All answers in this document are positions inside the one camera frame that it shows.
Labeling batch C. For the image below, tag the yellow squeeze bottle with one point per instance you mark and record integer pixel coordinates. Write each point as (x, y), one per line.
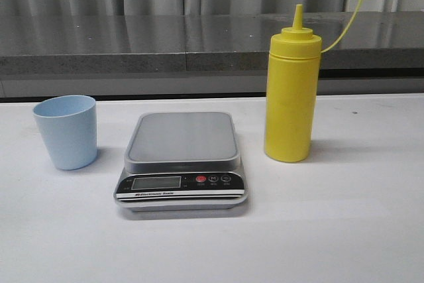
(293, 69)

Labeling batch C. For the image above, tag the light blue plastic cup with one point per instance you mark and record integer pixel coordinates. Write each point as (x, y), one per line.
(68, 125)

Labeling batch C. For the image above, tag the silver digital kitchen scale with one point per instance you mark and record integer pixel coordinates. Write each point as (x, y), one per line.
(182, 161)

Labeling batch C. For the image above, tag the grey stone counter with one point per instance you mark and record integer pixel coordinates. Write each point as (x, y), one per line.
(154, 57)

